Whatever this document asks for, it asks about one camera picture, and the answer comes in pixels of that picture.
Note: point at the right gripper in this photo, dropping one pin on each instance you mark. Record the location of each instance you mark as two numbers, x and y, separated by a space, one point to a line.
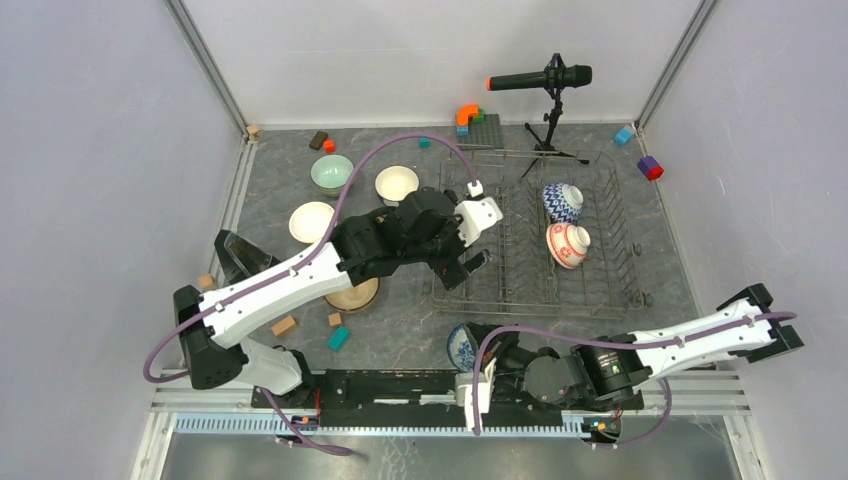
497 346

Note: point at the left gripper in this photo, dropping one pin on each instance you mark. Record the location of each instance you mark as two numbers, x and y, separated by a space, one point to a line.
458 249

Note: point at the blue floral white bowl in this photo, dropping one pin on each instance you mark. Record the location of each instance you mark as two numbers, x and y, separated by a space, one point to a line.
461 350

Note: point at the red and white bowl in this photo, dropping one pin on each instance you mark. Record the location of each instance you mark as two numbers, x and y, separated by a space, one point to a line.
567 243

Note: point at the blue zigzag pattern bowl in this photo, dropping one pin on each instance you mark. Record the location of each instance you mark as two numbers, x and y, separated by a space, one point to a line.
563 202

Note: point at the teal and white bowl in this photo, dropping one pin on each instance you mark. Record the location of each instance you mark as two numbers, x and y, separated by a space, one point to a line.
394 183

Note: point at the pink speckled bowl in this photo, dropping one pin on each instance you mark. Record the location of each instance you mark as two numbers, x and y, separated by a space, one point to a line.
355 298

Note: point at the mint green flower bowl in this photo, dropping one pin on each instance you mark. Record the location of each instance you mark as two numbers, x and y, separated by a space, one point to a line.
330 174

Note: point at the orange bowl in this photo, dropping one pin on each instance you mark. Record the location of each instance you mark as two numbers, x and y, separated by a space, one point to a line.
309 222

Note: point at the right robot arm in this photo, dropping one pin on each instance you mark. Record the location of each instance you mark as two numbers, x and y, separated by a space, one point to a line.
604 373

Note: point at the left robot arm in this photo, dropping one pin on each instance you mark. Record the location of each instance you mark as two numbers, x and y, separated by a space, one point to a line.
218 348

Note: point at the grey building block baseplate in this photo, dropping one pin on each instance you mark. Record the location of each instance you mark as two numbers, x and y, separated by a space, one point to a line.
485 135

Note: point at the teal block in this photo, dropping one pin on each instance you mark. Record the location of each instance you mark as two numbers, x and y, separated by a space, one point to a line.
339 338

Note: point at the orange curved block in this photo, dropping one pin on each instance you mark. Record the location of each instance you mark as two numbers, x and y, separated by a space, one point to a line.
466 114

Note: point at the light blue block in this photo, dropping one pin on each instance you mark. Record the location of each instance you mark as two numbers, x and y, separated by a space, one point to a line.
624 135

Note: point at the tan wooden brick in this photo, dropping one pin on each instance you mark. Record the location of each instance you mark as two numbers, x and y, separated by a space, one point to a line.
284 326

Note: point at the brown block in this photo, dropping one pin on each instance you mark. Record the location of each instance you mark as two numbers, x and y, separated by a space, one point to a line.
318 140

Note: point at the purple and red block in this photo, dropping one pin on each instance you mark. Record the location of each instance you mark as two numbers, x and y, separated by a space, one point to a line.
650 168

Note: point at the black microphone orange tip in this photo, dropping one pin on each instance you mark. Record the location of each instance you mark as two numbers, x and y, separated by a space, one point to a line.
540 79

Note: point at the black microphone tripod stand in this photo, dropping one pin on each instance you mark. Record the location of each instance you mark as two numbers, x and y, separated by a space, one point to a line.
544 148

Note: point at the black clear-top box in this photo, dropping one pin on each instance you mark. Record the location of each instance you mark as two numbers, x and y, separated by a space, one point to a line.
239 258

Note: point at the grey wire dish rack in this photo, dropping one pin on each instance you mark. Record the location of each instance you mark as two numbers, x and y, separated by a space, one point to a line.
522 276

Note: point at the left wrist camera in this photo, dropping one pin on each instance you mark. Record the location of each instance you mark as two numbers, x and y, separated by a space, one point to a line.
477 214

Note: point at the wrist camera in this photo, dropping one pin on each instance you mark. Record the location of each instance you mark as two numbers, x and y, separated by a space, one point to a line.
477 214
474 396

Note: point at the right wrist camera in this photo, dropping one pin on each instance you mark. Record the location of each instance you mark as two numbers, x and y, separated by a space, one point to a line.
474 396

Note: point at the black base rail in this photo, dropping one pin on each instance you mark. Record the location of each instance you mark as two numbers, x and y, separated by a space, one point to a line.
427 398

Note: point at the wooden cube at wall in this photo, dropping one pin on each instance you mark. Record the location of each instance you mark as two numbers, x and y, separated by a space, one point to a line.
207 283

